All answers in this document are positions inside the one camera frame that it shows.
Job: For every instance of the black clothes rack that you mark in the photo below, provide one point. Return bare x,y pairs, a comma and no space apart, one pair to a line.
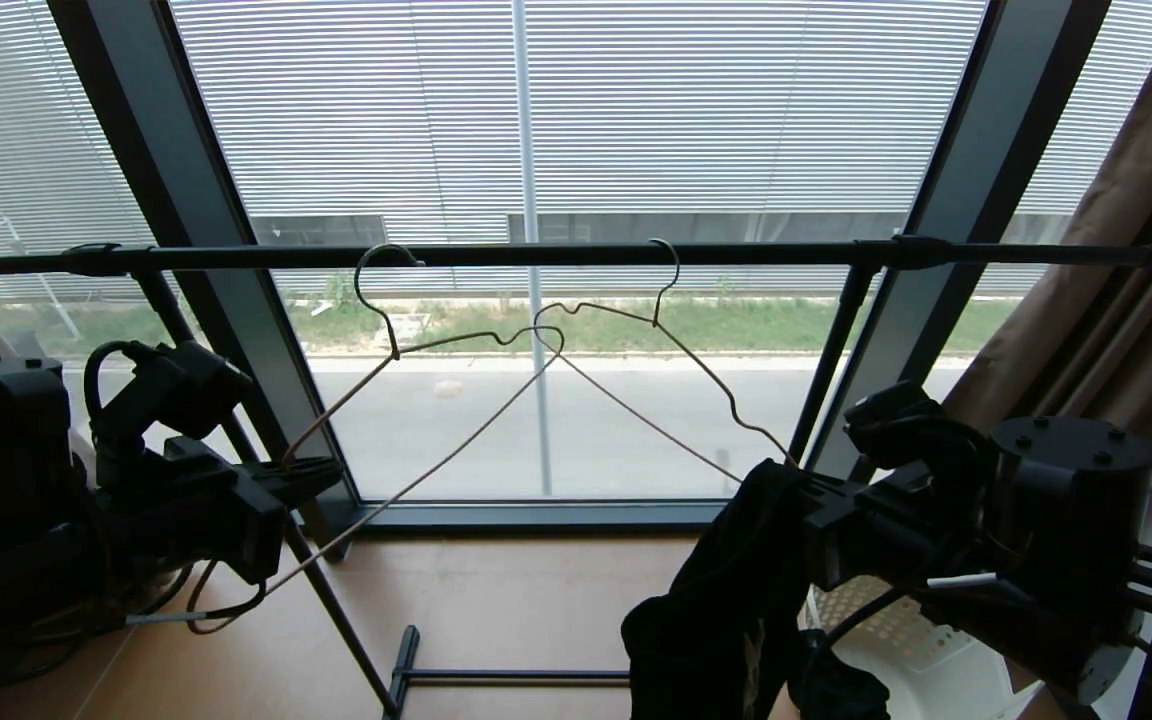
736,253

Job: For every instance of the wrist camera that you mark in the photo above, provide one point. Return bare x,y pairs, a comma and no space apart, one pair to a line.
906,420
186,390

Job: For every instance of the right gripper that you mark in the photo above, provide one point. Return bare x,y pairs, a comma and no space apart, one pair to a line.
886,530

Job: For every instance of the pink clothes hanger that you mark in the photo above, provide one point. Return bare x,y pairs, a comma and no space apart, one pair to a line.
392,340
653,322

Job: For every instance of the white laundry basket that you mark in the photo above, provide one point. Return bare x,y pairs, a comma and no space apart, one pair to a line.
936,670

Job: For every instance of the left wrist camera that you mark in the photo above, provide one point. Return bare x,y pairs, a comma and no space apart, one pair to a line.
186,390

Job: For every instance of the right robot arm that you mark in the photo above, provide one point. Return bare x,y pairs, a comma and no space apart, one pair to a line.
1066,500

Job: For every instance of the black garment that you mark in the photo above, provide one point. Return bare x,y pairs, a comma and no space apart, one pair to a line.
726,600
836,690

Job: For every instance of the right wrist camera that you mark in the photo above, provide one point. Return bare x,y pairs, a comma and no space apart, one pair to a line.
906,420

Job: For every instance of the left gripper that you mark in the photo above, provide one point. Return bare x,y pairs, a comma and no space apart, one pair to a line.
196,510

